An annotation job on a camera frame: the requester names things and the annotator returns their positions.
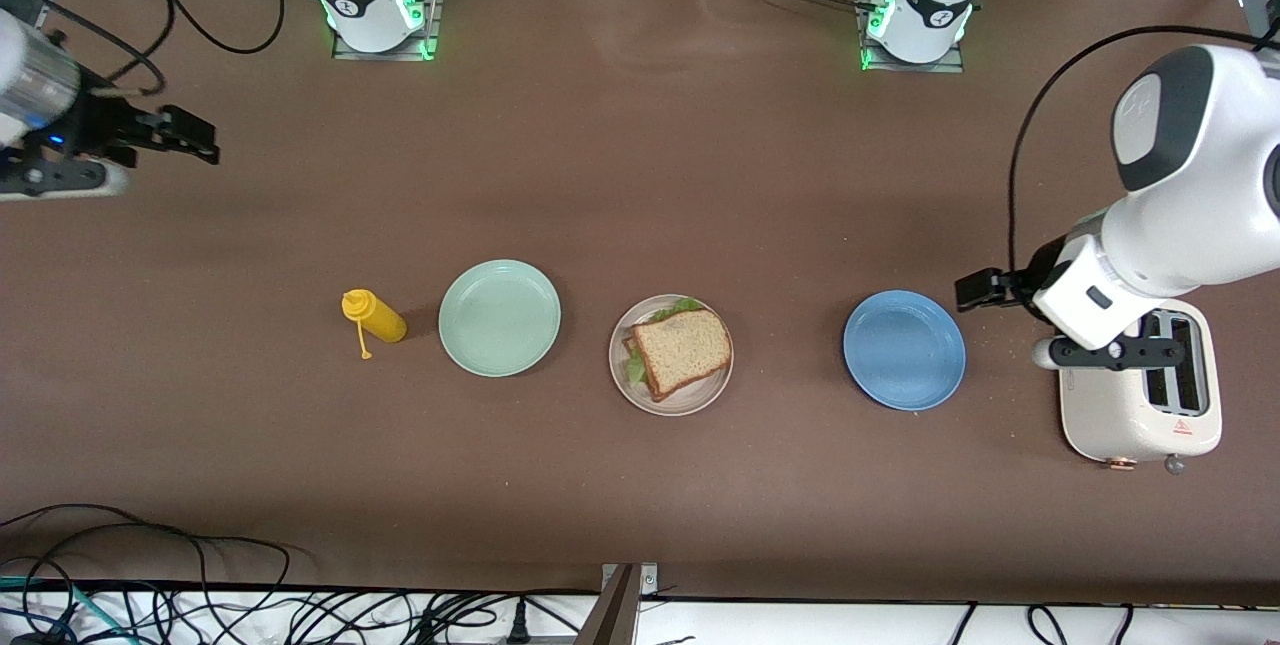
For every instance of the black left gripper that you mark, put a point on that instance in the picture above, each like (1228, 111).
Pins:
(1022, 282)

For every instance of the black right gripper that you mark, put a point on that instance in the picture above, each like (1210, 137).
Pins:
(108, 128)

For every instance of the yellow mustard squeeze bottle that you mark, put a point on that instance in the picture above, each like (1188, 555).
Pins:
(385, 322)

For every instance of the green lettuce leaf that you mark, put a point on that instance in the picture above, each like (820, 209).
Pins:
(685, 305)

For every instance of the brown bread slice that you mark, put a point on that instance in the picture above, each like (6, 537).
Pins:
(685, 350)
(631, 337)

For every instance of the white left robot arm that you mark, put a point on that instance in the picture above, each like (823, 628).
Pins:
(1180, 225)

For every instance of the blue plate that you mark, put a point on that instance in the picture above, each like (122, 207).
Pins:
(904, 350)

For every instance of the beige plate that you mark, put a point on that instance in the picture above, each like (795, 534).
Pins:
(680, 407)

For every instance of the mint green plate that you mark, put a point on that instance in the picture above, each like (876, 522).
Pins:
(500, 318)

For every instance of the white two-slot toaster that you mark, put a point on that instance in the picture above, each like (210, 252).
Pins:
(1100, 415)

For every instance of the black power plug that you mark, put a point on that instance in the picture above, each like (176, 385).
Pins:
(518, 623)

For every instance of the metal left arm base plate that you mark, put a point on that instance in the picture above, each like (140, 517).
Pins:
(910, 68)

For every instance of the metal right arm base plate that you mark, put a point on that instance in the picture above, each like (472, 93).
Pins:
(435, 25)

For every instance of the grey metal bracket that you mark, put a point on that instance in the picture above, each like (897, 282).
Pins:
(620, 615)

